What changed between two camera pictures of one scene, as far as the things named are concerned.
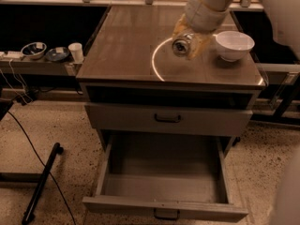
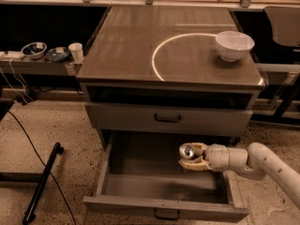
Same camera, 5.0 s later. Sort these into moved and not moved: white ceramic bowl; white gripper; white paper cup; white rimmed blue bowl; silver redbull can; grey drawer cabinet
Moved: silver redbull can; white gripper
Not moved: grey drawer cabinet; white rimmed blue bowl; white paper cup; white ceramic bowl
